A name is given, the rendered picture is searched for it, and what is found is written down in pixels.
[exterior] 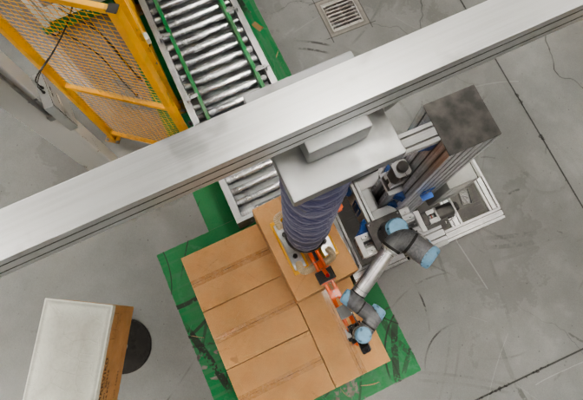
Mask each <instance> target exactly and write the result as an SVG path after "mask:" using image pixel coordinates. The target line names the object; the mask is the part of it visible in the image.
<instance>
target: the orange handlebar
mask: <svg viewBox="0 0 583 400"><path fill-rule="evenodd" d="M315 253H316V254H317V256H318V259H319V261H320V262H321V263H322V264H323V266H326V264H325V262H324V260H323V258H322V256H321V254H320V252H319V250H318V249H317V250H316V251H315ZM308 254H309V256H310V258H311V261H312V263H313V265H314V266H315V268H316V270H317V271H318V270H320V268H319V266H318V263H317V261H316V260H315V258H314V256H313V254H312V252H309V253H308ZM331 284H332V286H333V288H334V289H333V290H331V288H330V287H329V285H328V283H327V284H325V285H324V286H325V288H326V290H327V292H328V294H329V296H330V298H331V300H332V302H333V304H334V305H335V307H336V308H338V307H339V305H338V303H337V301H336V298H339V299H340V298H341V296H342V293H341V292H340V291H339V289H338V287H337V284H336V283H335V281H334V280H332V281H331ZM349 319H350V321H351V322H352V323H353V324H354V323H356V321H355V319H354V318H353V316H352V315H351V316H349ZM342 321H343V322H344V325H345V327H346V329H347V330H348V328H347V326H349V324H348V322H347V320H346V318H345V319H343V320H342Z"/></svg>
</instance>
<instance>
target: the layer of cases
mask: <svg viewBox="0 0 583 400"><path fill-rule="evenodd" d="M181 261H182V263H183V266H184V267H185V270H186V272H187V276H188V277H189V280H190V282H191V285H192V287H193V290H194V293H195V295H196V298H197V299H198V301H199V304H200V308H201V310H202V312H204V313H203V314H204V317H205V319H206V322H207V325H208V327H209V329H210V332H211V333H212V336H213V340H214V342H215V344H216V346H217V349H218V351H219V354H220V356H221V359H222V361H223V364H224V366H225V368H226V370H227V371H226V372H227V374H228V376H229V378H230V380H231V383H232V385H233V388H234V391H235V393H236V396H237V398H238V400H314V399H316V398H318V397H321V396H322V395H324V394H325V393H327V392H329V391H331V390H334V389H336V388H337V387H339V386H341V385H343V384H346V383H348V382H349V381H351V380H353V379H355V378H357V377H360V376H362V375H363V374H365V373H367V372H369V371H371V370H374V369H375V368H377V367H379V366H381V365H383V364H386V363H388V362H389V361H390V358H389V356H388V354H387V352H386V350H385V349H384V347H383V344H382V341H381V339H380V337H379V336H378V334H377V331H374V333H373V334H372V337H371V340H370V342H369V344H370V347H371V351H370V352H368V353H366V354H363V353H362V352H361V350H360V347H359V346H356V345H354V346H353V345H352V342H349V340H348V339H347V335H346V333H345V330H347V329H346V327H345V325H344V322H343V321H342V320H341V318H340V317H339V315H338V313H337V310H336V307H335V305H334V304H333V302H332V300H331V298H330V296H329V294H328V292H327V290H326V289H324V290H322V291H321V292H319V293H317V294H315V295H313V296H311V297H309V298H307V299H305V300H303V301H301V302H300V303H298V304H296V302H295V300H294V298H293V296H292V294H291V292H290V290H289V288H288V286H287V284H286V282H285V280H284V278H283V276H282V274H281V272H280V270H279V269H278V266H277V264H276V262H275V260H274V258H273V256H272V254H271V252H270V250H269V248H268V246H267V244H266V243H265V240H264V238H263V236H262V234H261V232H260V230H259V228H258V226H257V224H256V225H253V226H250V227H248V228H247V229H244V230H242V231H240V232H238V233H235V234H233V235H231V236H229V237H227V238H225V239H222V240H220V241H218V242H216V243H213V244H211V245H210V246H207V247H205V248H202V249H200V250H199V251H197V252H193V253H191V254H189V255H187V256H186V257H183V258H181ZM335 386H336V388H335Z"/></svg>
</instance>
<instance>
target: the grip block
mask: <svg viewBox="0 0 583 400"><path fill-rule="evenodd" d="M324 268H325V269H326V271H327V272H328V273H329V274H330V277H329V278H326V277H325V275H324V273H323V271H322V270H321V269H320V270H318V271H316V272H315V276H316V278H317V280H318V283H319V284H320V285H322V286H323V285H325V284H327V283H330V282H331V281H332V280H334V279H336V274H335V273H334V271H333V269H332V268H331V266H329V265H327V266H325V267H324Z"/></svg>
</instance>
